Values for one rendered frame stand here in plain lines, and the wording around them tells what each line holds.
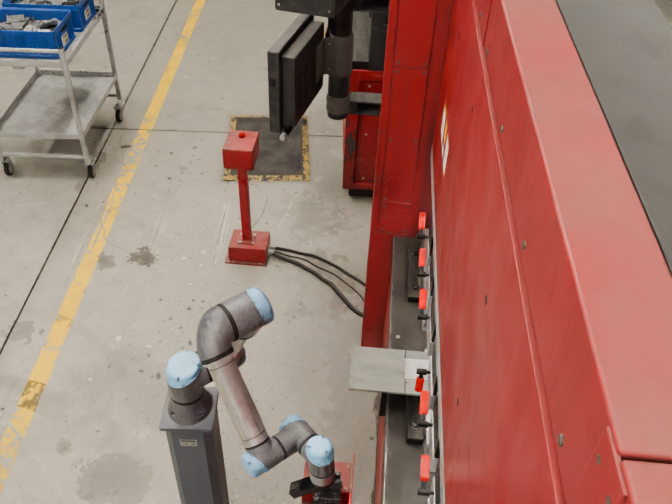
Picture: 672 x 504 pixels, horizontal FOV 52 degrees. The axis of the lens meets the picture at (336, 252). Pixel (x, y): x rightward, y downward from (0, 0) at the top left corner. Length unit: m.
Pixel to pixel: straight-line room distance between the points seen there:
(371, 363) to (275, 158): 2.96
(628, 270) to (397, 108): 1.99
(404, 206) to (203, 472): 1.30
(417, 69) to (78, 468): 2.23
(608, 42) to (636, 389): 0.71
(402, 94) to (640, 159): 1.78
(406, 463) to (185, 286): 2.17
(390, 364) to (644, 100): 1.46
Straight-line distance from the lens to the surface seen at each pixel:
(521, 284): 1.00
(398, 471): 2.21
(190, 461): 2.61
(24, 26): 4.86
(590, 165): 0.87
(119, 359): 3.73
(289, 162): 4.99
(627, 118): 0.99
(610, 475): 0.58
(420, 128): 2.68
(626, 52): 1.19
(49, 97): 5.43
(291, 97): 2.86
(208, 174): 4.93
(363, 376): 2.25
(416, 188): 2.83
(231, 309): 1.94
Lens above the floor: 2.74
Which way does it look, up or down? 40 degrees down
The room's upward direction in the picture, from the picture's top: 3 degrees clockwise
